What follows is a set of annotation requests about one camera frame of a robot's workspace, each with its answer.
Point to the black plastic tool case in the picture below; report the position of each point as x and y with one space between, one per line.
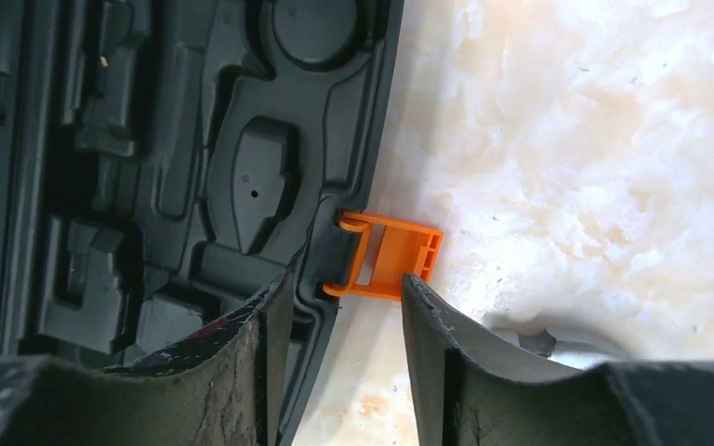
162 161

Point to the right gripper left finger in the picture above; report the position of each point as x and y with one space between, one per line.
221 385

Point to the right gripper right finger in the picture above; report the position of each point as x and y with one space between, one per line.
471 387

